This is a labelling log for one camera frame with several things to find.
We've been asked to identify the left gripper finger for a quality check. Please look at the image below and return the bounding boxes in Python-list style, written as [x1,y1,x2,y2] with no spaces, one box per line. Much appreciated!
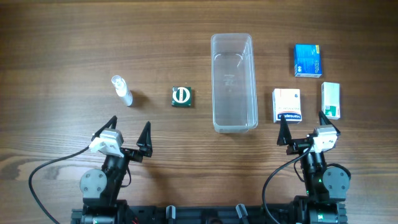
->
[91,115,118,141]
[136,121,152,149]

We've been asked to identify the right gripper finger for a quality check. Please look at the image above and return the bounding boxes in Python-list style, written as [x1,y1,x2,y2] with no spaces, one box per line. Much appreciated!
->
[277,114,292,146]
[318,111,341,136]

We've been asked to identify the white green Panadol box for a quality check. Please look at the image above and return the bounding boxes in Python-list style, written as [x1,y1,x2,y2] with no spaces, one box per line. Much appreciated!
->
[322,82,341,119]

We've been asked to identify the white Hansaplast box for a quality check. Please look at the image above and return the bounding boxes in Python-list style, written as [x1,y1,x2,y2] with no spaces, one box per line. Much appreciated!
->
[272,88,302,123]

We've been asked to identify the dark green square box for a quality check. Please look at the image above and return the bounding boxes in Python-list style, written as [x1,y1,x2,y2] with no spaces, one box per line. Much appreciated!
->
[172,86,192,108]

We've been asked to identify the blue medicine box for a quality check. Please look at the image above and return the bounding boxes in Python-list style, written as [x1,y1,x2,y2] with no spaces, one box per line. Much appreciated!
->
[294,44,323,78]

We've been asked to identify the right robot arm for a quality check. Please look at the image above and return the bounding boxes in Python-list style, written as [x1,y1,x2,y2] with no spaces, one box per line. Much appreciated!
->
[277,112,351,224]

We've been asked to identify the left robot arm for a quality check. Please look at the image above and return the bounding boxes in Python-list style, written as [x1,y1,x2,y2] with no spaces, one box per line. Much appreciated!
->
[71,116,153,224]

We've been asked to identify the clear plastic container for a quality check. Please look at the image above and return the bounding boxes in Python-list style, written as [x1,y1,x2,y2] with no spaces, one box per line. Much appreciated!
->
[211,33,258,134]

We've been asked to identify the white spray bottle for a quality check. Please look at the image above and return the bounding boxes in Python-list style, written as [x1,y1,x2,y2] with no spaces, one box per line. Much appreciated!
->
[111,75,133,106]

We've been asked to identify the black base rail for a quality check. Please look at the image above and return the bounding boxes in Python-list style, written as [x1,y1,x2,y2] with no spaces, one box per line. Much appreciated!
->
[71,204,348,223]

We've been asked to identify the left black cable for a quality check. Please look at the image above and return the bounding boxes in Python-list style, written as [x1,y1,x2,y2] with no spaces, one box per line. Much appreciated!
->
[28,146,91,224]

